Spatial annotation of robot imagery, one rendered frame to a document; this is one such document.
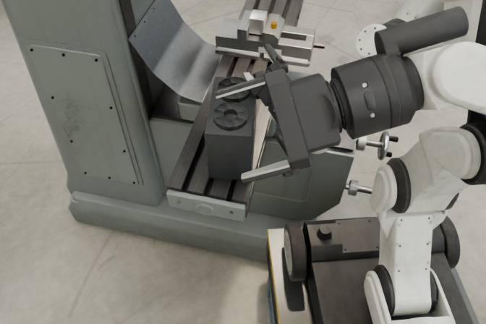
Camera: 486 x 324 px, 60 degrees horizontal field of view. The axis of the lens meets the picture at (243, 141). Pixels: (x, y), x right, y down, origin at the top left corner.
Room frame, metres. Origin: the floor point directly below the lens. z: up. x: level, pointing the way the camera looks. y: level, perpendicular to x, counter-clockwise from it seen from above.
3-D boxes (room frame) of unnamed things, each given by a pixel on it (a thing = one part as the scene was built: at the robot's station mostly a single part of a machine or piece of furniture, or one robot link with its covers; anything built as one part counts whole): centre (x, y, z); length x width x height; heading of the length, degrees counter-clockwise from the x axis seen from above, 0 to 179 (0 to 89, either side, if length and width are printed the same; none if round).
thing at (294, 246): (0.69, -0.18, 0.50); 0.20 x 0.05 x 0.20; 4
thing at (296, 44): (1.29, -0.08, 0.99); 0.35 x 0.15 x 0.11; 77
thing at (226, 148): (0.80, 0.03, 1.04); 0.22 x 0.12 x 0.20; 176
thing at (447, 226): (0.73, -0.71, 0.50); 0.20 x 0.05 x 0.20; 4
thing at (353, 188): (0.94, -0.51, 0.52); 0.22 x 0.06 x 0.06; 77
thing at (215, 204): (1.22, -0.04, 0.90); 1.24 x 0.23 x 0.08; 167
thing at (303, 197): (1.19, -0.05, 0.44); 0.80 x 0.30 x 0.60; 77
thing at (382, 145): (1.08, -0.52, 0.64); 0.16 x 0.12 x 0.12; 77
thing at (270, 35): (1.28, -0.11, 1.03); 0.12 x 0.06 x 0.04; 167
